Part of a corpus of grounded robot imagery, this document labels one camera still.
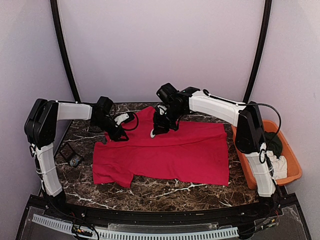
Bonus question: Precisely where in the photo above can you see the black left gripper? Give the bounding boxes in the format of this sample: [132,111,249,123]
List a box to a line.
[91,115,127,141]

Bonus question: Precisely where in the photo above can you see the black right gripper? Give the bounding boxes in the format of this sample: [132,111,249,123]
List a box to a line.
[153,104,186,134]

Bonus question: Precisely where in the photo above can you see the round brooch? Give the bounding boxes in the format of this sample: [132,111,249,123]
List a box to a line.
[150,129,158,139]

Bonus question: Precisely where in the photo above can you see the magenta t-shirt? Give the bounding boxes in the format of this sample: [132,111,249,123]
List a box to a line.
[92,106,229,188]

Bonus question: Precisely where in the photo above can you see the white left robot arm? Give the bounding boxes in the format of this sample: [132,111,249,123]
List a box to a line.
[24,96,137,218]

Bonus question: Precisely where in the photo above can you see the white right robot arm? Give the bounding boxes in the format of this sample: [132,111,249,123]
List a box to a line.
[150,83,277,217]

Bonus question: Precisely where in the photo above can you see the black brooch display box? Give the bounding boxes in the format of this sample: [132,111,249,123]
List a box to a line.
[58,142,84,168]

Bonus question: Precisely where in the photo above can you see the dark green garment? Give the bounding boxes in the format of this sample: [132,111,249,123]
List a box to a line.
[264,131,283,159]

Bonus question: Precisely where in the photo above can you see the white garment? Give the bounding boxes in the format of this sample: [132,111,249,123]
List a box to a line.
[266,151,288,180]

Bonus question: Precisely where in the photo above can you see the orange plastic basket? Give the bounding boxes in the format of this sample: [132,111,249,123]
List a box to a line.
[231,119,303,190]

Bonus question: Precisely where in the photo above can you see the black left frame post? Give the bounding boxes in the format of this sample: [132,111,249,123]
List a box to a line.
[50,0,81,103]

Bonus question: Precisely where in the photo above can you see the black frame post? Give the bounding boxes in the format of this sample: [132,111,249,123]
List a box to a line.
[242,0,272,103]
[50,0,81,103]

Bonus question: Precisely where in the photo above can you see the black right frame post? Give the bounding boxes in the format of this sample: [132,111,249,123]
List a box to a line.
[242,0,272,103]

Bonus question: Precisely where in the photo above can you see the white slotted cable duct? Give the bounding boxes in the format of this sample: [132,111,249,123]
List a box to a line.
[31,214,239,240]

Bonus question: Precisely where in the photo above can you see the black front rail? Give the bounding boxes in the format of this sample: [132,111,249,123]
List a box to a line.
[26,193,298,226]

